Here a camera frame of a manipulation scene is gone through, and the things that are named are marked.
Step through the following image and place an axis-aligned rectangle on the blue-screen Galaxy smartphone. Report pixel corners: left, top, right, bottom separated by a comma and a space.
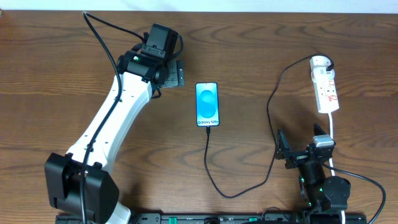
195, 82, 220, 127

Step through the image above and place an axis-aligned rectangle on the black USB charging cable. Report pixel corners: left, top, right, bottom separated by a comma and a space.
203, 53, 335, 199

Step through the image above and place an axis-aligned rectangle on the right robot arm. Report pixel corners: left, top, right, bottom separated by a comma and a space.
276, 124, 351, 223

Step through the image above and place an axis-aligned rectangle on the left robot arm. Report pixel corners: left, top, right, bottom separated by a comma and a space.
44, 24, 184, 223

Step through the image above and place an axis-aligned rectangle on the white USB charger plug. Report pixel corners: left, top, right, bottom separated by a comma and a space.
310, 55, 335, 83

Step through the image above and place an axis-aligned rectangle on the white power strip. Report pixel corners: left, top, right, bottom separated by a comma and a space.
313, 79, 340, 114

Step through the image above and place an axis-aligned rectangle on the white power strip cord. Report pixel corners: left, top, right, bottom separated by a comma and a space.
328, 112, 346, 224

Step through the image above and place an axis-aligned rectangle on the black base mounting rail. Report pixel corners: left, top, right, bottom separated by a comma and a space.
55, 212, 368, 224

